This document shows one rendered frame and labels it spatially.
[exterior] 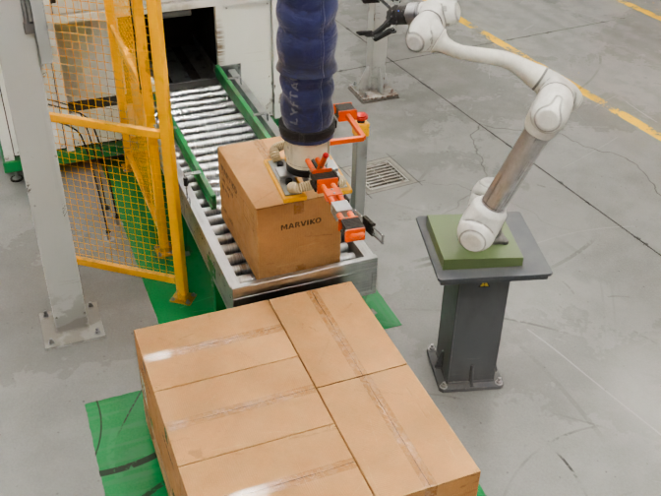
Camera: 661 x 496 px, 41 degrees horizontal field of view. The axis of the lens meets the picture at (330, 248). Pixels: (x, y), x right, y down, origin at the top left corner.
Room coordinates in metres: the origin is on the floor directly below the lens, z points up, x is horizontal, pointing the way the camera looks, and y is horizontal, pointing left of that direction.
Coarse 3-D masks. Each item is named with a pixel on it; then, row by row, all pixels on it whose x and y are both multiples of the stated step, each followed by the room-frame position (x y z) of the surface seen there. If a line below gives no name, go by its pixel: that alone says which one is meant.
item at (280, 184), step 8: (264, 160) 3.27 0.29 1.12; (272, 168) 3.19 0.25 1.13; (272, 176) 3.13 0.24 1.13; (280, 184) 3.06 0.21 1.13; (280, 192) 3.01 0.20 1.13; (288, 192) 3.00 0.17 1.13; (304, 192) 3.01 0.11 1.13; (288, 200) 2.96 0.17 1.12; (296, 200) 2.97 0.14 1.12; (304, 200) 2.98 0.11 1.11
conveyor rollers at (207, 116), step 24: (192, 96) 5.13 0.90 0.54; (216, 96) 5.18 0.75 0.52; (192, 120) 4.78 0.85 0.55; (216, 120) 4.81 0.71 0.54; (240, 120) 4.79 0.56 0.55; (192, 144) 4.49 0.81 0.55; (216, 144) 4.53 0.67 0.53; (216, 168) 4.25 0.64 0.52; (216, 192) 3.97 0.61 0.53; (216, 216) 3.72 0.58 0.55; (240, 264) 3.31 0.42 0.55
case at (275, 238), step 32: (224, 160) 3.60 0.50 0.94; (256, 160) 3.58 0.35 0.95; (224, 192) 3.63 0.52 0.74; (256, 192) 3.30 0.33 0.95; (256, 224) 3.16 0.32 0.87; (288, 224) 3.22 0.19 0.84; (320, 224) 3.27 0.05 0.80; (256, 256) 3.18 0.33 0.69; (288, 256) 3.21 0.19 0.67; (320, 256) 3.27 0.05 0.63
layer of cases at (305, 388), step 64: (192, 320) 2.90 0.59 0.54; (256, 320) 2.91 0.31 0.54; (320, 320) 2.92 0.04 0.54; (192, 384) 2.51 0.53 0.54; (256, 384) 2.51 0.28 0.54; (320, 384) 2.52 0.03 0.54; (384, 384) 2.53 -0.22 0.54; (192, 448) 2.18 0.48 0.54; (256, 448) 2.18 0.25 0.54; (320, 448) 2.19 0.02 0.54; (384, 448) 2.20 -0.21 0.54; (448, 448) 2.20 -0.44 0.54
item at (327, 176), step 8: (328, 168) 2.96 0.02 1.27; (312, 176) 2.91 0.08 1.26; (320, 176) 2.92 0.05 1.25; (328, 176) 2.92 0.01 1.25; (336, 176) 2.91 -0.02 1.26; (312, 184) 2.91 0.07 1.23; (320, 184) 2.87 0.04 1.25; (328, 184) 2.88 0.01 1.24; (336, 184) 2.89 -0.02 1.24; (320, 192) 2.87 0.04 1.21
